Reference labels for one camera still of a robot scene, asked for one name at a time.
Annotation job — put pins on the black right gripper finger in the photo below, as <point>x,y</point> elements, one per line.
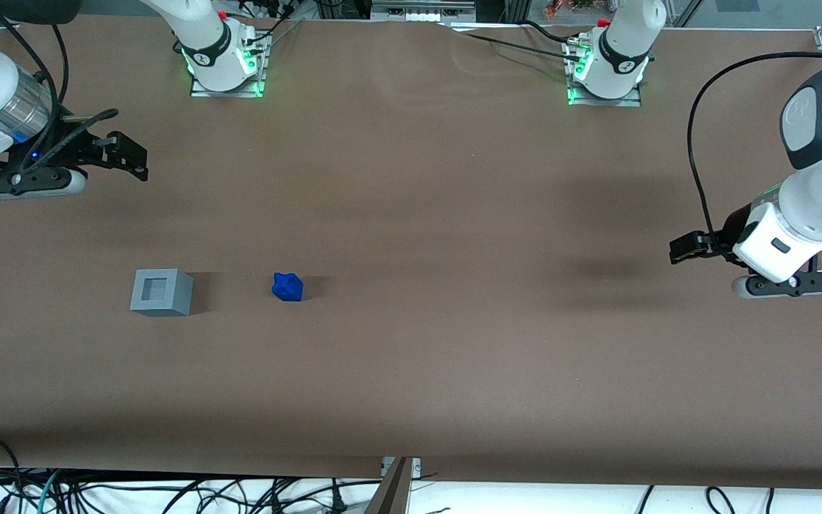
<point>129,155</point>

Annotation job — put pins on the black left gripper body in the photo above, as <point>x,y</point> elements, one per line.
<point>730,232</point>

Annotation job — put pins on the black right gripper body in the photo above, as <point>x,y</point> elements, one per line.
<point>74,146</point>

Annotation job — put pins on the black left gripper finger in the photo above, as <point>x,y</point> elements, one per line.
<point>689,248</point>

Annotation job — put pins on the blue plastic part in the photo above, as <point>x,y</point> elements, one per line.
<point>287,287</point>

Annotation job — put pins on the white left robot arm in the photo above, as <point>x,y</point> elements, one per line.
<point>818,200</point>

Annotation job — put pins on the gray square base block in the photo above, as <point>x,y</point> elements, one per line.
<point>177,293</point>

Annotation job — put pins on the brown table cover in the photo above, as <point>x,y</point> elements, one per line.
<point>454,214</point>

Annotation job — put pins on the orange background clutter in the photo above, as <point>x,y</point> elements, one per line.
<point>568,7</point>

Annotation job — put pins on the grey background box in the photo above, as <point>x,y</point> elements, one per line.
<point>422,8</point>

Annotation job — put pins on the aluminium profile beam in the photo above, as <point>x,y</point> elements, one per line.
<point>391,492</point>

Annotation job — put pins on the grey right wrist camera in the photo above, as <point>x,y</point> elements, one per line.
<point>33,184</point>

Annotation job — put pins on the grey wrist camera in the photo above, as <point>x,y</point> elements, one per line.
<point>33,184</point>
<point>775,284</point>

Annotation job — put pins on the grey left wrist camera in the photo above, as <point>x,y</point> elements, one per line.
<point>775,284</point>

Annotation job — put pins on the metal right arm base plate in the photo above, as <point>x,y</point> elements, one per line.
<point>229,93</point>

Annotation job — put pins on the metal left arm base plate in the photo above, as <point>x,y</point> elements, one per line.
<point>607,102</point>

